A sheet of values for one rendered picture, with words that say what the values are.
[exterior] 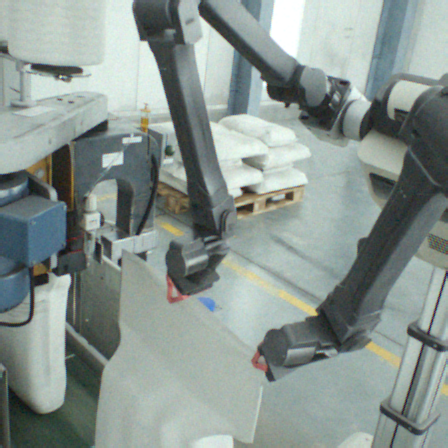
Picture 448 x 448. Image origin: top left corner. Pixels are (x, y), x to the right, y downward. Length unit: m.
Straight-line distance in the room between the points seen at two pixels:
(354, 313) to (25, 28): 0.68
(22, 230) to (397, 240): 0.59
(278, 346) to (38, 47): 0.61
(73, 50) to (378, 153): 0.64
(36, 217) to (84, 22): 0.33
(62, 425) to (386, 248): 1.40
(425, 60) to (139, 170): 8.55
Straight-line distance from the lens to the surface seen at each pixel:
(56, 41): 0.99
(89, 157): 1.30
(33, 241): 0.98
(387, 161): 1.20
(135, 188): 1.40
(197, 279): 1.12
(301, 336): 0.85
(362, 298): 0.79
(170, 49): 0.90
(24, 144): 0.98
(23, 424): 1.93
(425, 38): 9.75
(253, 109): 7.17
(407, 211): 0.65
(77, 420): 1.92
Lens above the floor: 1.69
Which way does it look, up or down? 22 degrees down
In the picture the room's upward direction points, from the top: 8 degrees clockwise
